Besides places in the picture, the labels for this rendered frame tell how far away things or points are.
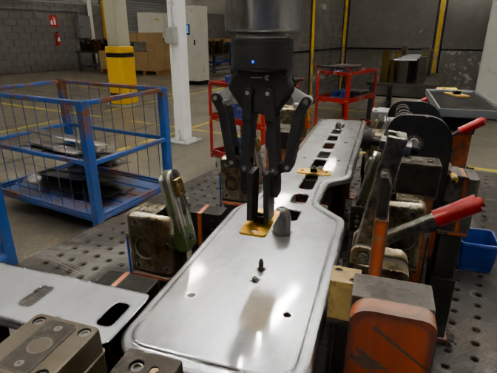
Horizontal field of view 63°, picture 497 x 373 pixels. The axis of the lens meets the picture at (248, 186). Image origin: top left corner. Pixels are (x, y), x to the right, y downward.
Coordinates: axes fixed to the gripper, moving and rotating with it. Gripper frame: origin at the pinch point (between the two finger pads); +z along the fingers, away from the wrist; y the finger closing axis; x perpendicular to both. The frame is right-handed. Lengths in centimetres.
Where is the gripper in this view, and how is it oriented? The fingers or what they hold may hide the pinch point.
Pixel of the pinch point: (260, 195)
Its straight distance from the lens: 55.5
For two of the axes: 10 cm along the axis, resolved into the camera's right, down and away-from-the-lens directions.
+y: -9.5, -1.1, 2.9
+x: -3.1, 3.3, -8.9
